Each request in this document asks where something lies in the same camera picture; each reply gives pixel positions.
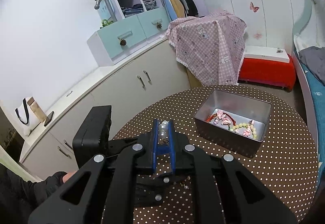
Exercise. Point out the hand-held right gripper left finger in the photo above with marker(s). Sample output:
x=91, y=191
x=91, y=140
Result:
x=155, y=137

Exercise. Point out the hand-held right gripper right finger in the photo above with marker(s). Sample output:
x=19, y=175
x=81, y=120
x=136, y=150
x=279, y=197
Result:
x=172, y=140

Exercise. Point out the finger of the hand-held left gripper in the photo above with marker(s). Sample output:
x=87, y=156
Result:
x=149, y=188
x=119, y=145

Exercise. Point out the metal tin box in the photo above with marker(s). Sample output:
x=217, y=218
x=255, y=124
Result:
x=228, y=102

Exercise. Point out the person's left forearm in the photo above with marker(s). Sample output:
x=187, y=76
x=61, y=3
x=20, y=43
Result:
x=25, y=188

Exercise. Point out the person's left hand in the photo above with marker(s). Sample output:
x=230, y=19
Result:
x=68, y=177

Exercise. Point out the black phone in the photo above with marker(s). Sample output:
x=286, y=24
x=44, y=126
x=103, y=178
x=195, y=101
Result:
x=49, y=118

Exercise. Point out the low white cabinet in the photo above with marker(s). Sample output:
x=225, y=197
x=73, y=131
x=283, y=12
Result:
x=114, y=82

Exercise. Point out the tan carton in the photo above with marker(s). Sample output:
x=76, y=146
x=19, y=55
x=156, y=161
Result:
x=38, y=111

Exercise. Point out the cardboard box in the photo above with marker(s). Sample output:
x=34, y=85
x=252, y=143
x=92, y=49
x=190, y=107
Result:
x=194, y=79

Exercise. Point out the white tote bag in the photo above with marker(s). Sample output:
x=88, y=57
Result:
x=28, y=125

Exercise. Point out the teal drawer cabinet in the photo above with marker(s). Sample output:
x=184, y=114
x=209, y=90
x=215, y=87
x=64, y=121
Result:
x=111, y=41

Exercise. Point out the pine cone drawer knob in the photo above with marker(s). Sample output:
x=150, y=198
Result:
x=159, y=26
x=123, y=42

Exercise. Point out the pink checked bear cloth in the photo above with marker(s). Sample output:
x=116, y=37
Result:
x=203, y=44

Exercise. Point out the round polka-dot table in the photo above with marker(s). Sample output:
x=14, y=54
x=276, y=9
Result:
x=279, y=163

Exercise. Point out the green plastic ornament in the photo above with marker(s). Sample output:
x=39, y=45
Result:
x=106, y=23

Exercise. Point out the red storage ottoman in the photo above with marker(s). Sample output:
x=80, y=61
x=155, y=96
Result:
x=264, y=71

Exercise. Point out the folded blue clothes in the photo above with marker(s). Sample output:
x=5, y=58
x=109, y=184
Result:
x=132, y=9

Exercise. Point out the folded grey clothes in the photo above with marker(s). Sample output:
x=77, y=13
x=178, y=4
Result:
x=149, y=2

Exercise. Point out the small metal clip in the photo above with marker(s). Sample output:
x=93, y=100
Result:
x=279, y=50

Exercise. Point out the teal bed sheet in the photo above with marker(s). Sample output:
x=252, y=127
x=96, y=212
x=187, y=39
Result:
x=318, y=102

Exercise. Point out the pink butterfly sticker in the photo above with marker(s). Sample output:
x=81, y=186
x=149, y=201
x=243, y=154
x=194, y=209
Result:
x=254, y=7

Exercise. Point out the grey duvet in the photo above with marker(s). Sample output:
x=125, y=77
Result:
x=313, y=61

